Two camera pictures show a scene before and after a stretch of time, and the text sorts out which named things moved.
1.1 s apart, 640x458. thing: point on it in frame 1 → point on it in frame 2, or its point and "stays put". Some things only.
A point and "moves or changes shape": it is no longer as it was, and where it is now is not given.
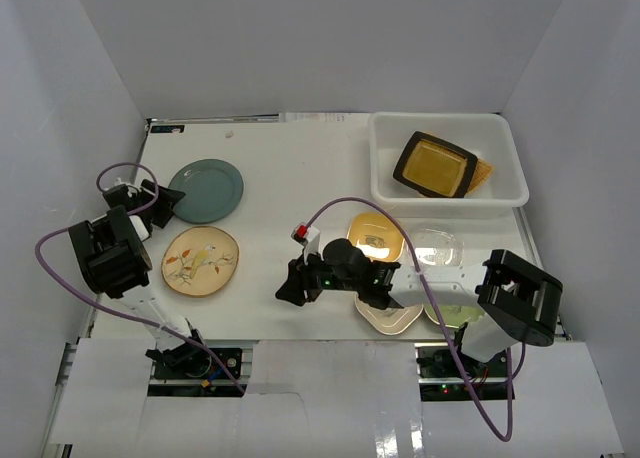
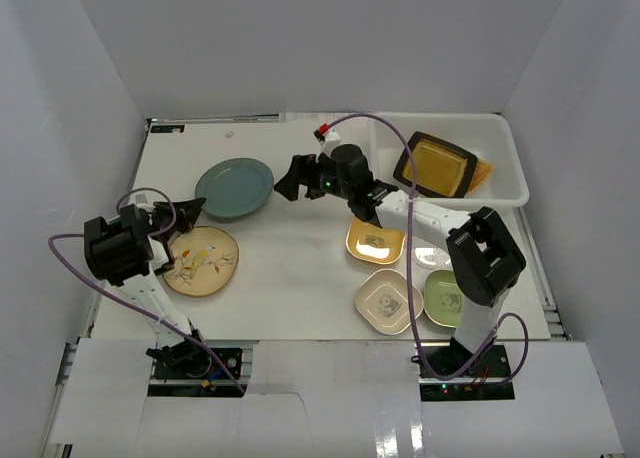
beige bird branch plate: x=199 y=260 stays put
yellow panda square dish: x=377 y=234 stays put
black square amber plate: x=434 y=168 stays put
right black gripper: x=299 y=280 → x=304 y=171
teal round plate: x=213 y=189 moves or changes shape
